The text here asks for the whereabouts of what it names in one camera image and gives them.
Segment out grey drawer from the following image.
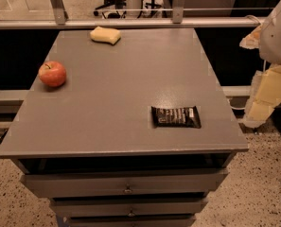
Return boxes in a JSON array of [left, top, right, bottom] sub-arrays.
[[51, 197, 207, 218], [67, 215, 196, 227], [21, 168, 228, 198]]

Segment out bottom grey drawer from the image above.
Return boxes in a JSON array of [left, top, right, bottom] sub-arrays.
[[67, 215, 196, 227]]

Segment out middle grey drawer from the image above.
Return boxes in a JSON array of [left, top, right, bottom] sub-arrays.
[[51, 197, 207, 218]]

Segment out red apple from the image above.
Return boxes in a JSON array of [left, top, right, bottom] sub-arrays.
[[38, 61, 66, 87]]

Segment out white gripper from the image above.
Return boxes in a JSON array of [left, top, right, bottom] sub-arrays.
[[239, 0, 281, 128]]

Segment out black snack bar wrapper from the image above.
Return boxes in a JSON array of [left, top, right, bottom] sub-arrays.
[[151, 106, 202, 129]]

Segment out top grey drawer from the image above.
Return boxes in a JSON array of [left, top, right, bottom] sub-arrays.
[[21, 168, 228, 198]]

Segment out metal railing frame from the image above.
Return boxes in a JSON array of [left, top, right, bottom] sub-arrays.
[[0, 0, 278, 29]]

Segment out grey drawer cabinet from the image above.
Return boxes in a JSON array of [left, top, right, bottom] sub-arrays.
[[0, 27, 250, 227]]

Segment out yellow sponge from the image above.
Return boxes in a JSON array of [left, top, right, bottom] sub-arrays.
[[90, 26, 121, 45]]

